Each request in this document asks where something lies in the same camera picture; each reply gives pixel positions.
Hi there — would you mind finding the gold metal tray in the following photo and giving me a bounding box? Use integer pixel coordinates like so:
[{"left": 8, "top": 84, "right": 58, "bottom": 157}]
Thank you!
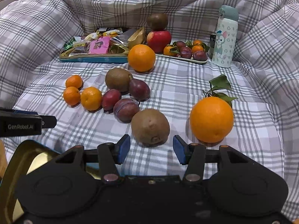
[{"left": 0, "top": 139, "right": 122, "bottom": 224}]

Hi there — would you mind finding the large orange with leaves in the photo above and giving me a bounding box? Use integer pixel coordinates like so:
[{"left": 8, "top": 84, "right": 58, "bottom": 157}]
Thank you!
[{"left": 189, "top": 74, "right": 236, "bottom": 144}]

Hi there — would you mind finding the brown kiwi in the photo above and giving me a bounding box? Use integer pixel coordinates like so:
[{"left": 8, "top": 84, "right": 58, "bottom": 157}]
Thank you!
[
  {"left": 131, "top": 109, "right": 170, "bottom": 147},
  {"left": 105, "top": 68, "right": 133, "bottom": 93}
]

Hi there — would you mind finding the purple plum front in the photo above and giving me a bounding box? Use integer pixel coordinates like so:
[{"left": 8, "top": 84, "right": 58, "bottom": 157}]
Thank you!
[{"left": 113, "top": 99, "right": 140, "bottom": 122}]

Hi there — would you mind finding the red plum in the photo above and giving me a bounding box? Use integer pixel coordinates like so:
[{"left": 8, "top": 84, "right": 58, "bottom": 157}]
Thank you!
[{"left": 102, "top": 89, "right": 122, "bottom": 111}]

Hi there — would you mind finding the small mandarin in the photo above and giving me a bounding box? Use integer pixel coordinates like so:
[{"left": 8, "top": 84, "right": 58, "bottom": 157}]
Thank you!
[
  {"left": 65, "top": 75, "right": 83, "bottom": 90},
  {"left": 81, "top": 86, "right": 102, "bottom": 111},
  {"left": 63, "top": 86, "right": 81, "bottom": 106}
]

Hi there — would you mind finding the dark plum with stem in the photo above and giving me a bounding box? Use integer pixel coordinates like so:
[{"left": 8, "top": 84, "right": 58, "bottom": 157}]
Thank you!
[{"left": 129, "top": 79, "right": 150, "bottom": 102}]

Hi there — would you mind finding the white fruit plate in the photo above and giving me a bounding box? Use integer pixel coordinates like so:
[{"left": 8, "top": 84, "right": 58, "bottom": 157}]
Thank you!
[{"left": 156, "top": 54, "right": 210, "bottom": 65}]

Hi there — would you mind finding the grey plaid tablecloth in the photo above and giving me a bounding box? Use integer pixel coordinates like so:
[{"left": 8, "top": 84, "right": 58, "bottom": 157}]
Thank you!
[{"left": 1, "top": 0, "right": 298, "bottom": 220}]

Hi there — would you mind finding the green foil candy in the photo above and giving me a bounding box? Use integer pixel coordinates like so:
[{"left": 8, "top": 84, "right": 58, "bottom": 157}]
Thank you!
[{"left": 63, "top": 36, "right": 81, "bottom": 51}]

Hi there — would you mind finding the plate plum right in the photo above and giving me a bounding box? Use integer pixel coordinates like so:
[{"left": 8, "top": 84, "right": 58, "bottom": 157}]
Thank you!
[{"left": 193, "top": 51, "right": 208, "bottom": 61}]

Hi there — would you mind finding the plate plum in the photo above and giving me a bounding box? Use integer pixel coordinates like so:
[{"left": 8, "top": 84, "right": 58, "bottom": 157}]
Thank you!
[
  {"left": 180, "top": 46, "right": 193, "bottom": 59},
  {"left": 175, "top": 41, "right": 186, "bottom": 51},
  {"left": 193, "top": 51, "right": 208, "bottom": 61}
]

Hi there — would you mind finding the plate plum middle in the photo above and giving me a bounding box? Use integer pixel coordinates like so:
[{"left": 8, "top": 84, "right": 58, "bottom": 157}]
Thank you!
[{"left": 180, "top": 46, "right": 193, "bottom": 59}]

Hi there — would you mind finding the cartoon cat water bottle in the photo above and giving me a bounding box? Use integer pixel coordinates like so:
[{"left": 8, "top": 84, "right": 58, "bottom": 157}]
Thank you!
[{"left": 212, "top": 5, "right": 239, "bottom": 68}]

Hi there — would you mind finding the snack tin tray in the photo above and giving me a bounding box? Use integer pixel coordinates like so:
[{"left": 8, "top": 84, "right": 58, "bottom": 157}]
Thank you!
[{"left": 59, "top": 44, "right": 129, "bottom": 64}]

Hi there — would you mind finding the plate mandarin right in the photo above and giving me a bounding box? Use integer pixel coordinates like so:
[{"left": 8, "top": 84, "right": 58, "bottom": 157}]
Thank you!
[{"left": 192, "top": 44, "right": 205, "bottom": 54}]

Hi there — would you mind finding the plate mandarin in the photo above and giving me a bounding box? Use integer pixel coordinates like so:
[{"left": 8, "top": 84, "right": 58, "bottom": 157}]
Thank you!
[
  {"left": 193, "top": 39, "right": 202, "bottom": 46},
  {"left": 163, "top": 46, "right": 178, "bottom": 57},
  {"left": 192, "top": 44, "right": 205, "bottom": 54}
]

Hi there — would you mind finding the plate mandarin left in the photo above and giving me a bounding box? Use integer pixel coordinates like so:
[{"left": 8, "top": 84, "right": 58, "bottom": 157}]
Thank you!
[{"left": 163, "top": 46, "right": 178, "bottom": 57}]

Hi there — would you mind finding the pink snack packet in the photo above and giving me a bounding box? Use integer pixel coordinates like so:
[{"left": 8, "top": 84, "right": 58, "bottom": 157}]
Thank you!
[{"left": 88, "top": 36, "right": 110, "bottom": 55}]

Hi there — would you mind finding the plate plum back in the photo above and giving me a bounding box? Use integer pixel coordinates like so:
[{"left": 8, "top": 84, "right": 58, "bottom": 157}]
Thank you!
[{"left": 175, "top": 41, "right": 186, "bottom": 51}]

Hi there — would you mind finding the plate mandarin back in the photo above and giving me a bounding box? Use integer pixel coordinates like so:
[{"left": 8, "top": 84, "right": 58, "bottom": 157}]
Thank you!
[{"left": 193, "top": 39, "right": 202, "bottom": 46}]

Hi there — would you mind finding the tan paper snack bag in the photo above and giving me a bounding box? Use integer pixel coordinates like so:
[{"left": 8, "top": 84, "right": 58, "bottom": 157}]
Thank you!
[{"left": 128, "top": 27, "right": 145, "bottom": 50}]

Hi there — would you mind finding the black can behind bottle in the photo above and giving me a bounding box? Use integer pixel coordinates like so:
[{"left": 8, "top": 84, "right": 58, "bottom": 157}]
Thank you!
[{"left": 209, "top": 33, "right": 216, "bottom": 59}]

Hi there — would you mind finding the red apple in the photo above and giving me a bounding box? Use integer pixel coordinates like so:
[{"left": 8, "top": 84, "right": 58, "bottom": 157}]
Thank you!
[{"left": 147, "top": 30, "right": 172, "bottom": 53}]

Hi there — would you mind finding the dark kiwi on apple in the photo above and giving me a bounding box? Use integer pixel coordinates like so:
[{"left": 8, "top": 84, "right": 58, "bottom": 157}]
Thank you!
[{"left": 147, "top": 13, "right": 168, "bottom": 31}]

